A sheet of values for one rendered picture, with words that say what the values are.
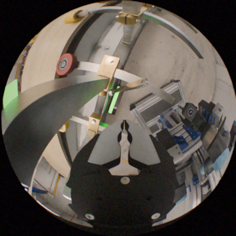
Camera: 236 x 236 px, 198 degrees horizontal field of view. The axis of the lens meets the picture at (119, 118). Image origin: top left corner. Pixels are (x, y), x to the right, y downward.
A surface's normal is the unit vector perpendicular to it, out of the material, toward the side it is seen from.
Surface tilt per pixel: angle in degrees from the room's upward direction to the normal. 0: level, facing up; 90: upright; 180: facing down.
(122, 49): 0
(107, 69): 0
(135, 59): 0
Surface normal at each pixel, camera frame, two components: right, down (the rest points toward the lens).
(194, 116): -0.47, 0.26
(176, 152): -0.58, -0.72
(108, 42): -0.04, 0.50
